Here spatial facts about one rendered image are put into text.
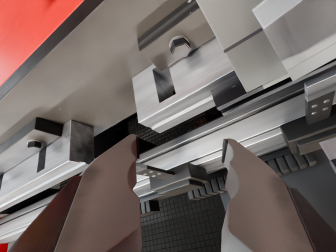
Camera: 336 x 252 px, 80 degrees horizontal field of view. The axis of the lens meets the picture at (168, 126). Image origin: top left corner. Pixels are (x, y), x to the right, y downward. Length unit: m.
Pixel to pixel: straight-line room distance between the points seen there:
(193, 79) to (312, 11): 0.15
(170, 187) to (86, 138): 0.23
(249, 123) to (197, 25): 0.30
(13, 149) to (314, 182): 0.79
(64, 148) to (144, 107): 0.21
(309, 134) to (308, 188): 0.33
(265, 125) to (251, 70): 0.29
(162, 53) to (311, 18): 0.18
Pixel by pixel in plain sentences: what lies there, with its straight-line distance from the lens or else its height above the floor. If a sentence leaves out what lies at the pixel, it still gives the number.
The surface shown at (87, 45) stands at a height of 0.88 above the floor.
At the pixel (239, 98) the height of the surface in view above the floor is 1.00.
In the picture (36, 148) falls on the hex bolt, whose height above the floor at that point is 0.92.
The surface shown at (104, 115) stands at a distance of 0.47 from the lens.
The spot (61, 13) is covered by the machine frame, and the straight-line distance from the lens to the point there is 0.39.
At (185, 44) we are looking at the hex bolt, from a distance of 0.29.
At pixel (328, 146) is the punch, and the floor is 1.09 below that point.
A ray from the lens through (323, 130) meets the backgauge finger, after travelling 0.45.
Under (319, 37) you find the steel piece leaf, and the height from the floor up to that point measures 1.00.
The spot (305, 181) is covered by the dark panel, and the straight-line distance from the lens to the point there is 0.75.
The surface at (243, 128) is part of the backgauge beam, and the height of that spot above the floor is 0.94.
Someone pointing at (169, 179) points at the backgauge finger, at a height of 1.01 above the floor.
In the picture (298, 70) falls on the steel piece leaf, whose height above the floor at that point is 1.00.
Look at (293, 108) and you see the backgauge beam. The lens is 0.52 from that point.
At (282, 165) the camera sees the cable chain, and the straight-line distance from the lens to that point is 0.63.
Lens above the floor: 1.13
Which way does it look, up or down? 29 degrees down
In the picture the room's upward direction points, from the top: 167 degrees clockwise
